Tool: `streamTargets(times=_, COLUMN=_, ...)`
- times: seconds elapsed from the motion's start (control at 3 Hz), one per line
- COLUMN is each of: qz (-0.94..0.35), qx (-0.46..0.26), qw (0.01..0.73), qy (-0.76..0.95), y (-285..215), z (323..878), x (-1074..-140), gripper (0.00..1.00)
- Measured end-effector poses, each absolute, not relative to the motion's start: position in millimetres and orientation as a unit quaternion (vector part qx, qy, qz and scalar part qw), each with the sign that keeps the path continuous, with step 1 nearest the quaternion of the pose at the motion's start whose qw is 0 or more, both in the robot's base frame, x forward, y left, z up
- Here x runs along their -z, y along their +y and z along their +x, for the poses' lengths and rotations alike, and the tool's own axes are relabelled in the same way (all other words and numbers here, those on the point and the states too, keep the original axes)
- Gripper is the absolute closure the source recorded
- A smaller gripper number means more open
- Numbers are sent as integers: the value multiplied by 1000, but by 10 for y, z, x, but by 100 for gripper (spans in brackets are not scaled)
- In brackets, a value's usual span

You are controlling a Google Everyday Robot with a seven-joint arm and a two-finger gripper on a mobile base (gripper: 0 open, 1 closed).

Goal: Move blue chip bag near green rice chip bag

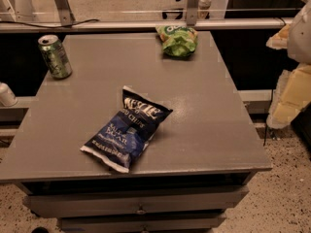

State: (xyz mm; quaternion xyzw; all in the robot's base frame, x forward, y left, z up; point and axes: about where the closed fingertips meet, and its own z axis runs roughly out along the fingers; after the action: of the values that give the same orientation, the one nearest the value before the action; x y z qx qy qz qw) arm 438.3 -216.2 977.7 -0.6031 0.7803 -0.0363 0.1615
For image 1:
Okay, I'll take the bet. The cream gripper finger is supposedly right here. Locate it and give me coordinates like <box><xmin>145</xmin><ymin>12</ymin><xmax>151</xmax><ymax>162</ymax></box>
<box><xmin>266</xmin><ymin>63</ymin><xmax>311</xmax><ymax>129</ymax></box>
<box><xmin>266</xmin><ymin>24</ymin><xmax>290</xmax><ymax>50</ymax></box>

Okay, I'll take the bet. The blue chip bag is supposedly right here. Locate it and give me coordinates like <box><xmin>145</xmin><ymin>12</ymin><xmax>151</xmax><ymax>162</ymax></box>
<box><xmin>81</xmin><ymin>86</ymin><xmax>173</xmax><ymax>173</ymax></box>

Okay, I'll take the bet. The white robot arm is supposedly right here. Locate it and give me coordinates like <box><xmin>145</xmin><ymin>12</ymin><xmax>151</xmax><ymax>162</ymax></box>
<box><xmin>266</xmin><ymin>2</ymin><xmax>311</xmax><ymax>129</ymax></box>

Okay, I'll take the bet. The green rice chip bag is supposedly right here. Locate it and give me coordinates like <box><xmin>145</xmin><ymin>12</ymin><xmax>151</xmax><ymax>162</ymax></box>
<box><xmin>155</xmin><ymin>25</ymin><xmax>198</xmax><ymax>57</ymax></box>

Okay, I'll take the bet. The grey side shelf right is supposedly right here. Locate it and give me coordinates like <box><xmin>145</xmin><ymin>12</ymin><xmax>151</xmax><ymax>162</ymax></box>
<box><xmin>239</xmin><ymin>89</ymin><xmax>273</xmax><ymax>114</ymax></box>

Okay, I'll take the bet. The grey drawer cabinet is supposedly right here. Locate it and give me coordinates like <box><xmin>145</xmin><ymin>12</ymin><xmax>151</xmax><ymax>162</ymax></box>
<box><xmin>0</xmin><ymin>32</ymin><xmax>270</xmax><ymax>233</ymax></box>

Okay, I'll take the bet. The green soda can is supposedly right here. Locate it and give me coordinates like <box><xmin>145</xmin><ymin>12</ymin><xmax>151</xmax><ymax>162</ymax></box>
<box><xmin>38</xmin><ymin>35</ymin><xmax>72</xmax><ymax>80</ymax></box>

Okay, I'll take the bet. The upper grey drawer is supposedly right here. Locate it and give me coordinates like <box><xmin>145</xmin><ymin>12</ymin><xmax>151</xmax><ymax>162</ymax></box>
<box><xmin>23</xmin><ymin>185</ymin><xmax>249</xmax><ymax>217</ymax></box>

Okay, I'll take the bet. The grey drawer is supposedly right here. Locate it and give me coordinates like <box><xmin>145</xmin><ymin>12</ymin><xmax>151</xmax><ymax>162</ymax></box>
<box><xmin>23</xmin><ymin>185</ymin><xmax>249</xmax><ymax>217</ymax></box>
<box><xmin>58</xmin><ymin>213</ymin><xmax>225</xmax><ymax>233</ymax></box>

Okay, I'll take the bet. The lower grey drawer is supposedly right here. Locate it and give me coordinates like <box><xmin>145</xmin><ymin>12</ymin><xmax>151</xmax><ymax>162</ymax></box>
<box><xmin>58</xmin><ymin>213</ymin><xmax>225</xmax><ymax>233</ymax></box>

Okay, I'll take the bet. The black cable on rail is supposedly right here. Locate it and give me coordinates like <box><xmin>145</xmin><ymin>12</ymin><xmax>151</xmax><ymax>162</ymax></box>
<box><xmin>0</xmin><ymin>18</ymin><xmax>100</xmax><ymax>29</ymax></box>

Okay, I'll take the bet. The metal rail frame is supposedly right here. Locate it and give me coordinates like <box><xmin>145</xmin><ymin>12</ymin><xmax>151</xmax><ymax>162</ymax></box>
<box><xmin>0</xmin><ymin>0</ymin><xmax>293</xmax><ymax>32</ymax></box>

